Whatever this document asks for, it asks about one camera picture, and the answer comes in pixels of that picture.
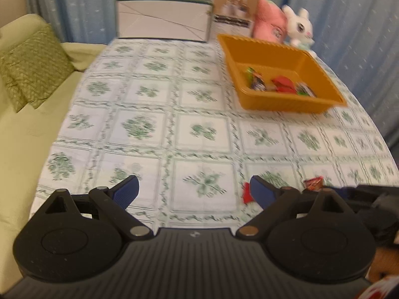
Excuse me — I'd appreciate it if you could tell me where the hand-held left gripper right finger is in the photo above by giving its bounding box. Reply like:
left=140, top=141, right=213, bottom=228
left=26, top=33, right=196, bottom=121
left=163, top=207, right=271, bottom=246
left=235, top=175, right=358, bottom=240

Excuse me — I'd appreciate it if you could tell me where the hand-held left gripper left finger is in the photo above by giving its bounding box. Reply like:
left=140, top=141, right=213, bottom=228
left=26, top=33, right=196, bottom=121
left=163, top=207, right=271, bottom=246
left=31, top=175, right=155, bottom=242

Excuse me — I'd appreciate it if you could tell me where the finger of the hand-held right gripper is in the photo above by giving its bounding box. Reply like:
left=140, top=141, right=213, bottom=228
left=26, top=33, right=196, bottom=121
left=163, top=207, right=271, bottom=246
left=324, top=185, right=364, bottom=200

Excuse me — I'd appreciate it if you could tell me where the small red candy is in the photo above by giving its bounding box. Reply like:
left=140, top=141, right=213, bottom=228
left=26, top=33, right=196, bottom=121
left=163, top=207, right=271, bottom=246
left=242, top=183, right=255, bottom=204

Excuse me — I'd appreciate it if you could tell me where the shiny red candy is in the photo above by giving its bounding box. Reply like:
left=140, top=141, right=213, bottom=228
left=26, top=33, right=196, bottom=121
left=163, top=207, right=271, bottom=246
left=304, top=177, right=325, bottom=191

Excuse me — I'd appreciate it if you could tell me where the orange plastic tray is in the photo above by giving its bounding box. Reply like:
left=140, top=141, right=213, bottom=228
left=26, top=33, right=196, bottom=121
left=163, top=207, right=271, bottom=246
left=217, top=34, right=348, bottom=114

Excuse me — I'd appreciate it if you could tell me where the large red snack packet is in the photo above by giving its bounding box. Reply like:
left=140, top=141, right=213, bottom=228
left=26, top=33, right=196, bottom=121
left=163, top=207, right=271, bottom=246
left=271, top=75, right=297, bottom=94

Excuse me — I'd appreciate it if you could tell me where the clear black snack packet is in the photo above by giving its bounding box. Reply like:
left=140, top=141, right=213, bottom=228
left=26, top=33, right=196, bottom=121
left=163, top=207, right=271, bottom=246
left=252, top=74, right=267, bottom=91

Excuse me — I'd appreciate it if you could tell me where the red white object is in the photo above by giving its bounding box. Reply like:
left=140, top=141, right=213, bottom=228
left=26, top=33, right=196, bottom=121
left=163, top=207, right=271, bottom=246
left=355, top=276, right=398, bottom=299

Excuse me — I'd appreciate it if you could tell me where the floral green white tablecloth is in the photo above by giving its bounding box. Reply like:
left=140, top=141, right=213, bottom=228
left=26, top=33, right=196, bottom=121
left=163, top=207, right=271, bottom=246
left=29, top=38, right=399, bottom=229

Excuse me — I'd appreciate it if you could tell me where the pale green sofa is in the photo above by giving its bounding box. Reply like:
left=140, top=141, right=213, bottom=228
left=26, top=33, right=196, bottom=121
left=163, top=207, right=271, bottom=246
left=0, top=14, right=107, bottom=287

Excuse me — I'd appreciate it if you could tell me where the green textured cushion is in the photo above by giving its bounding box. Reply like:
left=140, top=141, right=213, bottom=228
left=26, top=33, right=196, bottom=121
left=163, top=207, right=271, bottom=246
left=0, top=23, right=76, bottom=113

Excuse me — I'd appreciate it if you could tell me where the white bunny plush toy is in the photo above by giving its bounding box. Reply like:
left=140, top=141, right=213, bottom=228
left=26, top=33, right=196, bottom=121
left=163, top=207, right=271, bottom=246
left=282, top=5, right=318, bottom=58

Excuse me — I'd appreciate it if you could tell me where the pink plush toy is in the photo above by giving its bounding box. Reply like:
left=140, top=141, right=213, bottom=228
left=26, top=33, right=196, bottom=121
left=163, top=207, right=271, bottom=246
left=252, top=0, right=288, bottom=43

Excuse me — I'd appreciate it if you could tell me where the white grey box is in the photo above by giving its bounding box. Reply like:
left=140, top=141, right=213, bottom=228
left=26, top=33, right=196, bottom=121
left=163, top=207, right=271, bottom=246
left=114, top=0, right=214, bottom=42

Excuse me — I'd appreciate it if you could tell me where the brown cardboard box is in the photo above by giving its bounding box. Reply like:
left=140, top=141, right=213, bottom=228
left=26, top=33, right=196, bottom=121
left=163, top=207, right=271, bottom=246
left=209, top=0, right=261, bottom=38

